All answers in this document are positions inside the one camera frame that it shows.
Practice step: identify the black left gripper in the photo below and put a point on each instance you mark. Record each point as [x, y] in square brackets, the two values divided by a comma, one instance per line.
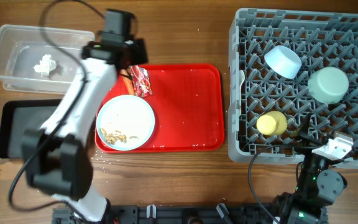
[138, 51]

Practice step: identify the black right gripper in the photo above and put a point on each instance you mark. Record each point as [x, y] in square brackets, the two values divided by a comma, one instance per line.
[308, 142]

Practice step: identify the orange carrot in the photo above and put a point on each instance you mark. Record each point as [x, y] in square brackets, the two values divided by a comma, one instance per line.
[127, 81]

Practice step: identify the red snack wrapper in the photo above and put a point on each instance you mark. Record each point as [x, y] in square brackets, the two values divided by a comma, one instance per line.
[140, 81]

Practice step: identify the yellow cup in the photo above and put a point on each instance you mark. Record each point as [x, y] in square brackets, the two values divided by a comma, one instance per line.
[272, 123]

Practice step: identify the green bowl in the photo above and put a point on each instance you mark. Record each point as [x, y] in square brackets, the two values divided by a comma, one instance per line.
[328, 85]

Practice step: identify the light blue plate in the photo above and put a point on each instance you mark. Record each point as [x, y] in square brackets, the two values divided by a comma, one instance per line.
[129, 114]

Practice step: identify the white tissue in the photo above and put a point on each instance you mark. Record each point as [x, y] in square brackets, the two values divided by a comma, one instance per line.
[46, 65]

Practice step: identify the light blue bowl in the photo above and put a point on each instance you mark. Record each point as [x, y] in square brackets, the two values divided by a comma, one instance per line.
[283, 61]

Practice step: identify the white plastic spoon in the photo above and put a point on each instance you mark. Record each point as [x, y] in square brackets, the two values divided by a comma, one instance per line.
[241, 81]

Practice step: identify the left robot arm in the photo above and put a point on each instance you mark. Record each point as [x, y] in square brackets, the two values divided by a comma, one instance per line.
[55, 159]

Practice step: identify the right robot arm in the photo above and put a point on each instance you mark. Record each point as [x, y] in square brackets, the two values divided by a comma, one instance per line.
[317, 186]

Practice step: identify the grey-blue dishwasher rack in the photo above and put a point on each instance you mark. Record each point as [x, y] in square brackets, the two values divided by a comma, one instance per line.
[320, 39]

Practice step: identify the red plastic tray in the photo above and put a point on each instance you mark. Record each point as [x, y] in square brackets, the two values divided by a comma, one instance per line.
[188, 107]

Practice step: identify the food scraps on plate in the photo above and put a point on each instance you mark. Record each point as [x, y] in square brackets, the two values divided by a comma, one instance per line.
[116, 136]

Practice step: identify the clear plastic bin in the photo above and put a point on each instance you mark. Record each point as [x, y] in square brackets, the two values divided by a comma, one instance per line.
[21, 49]

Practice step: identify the black tray bin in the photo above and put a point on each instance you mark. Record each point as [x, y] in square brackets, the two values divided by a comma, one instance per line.
[18, 116]

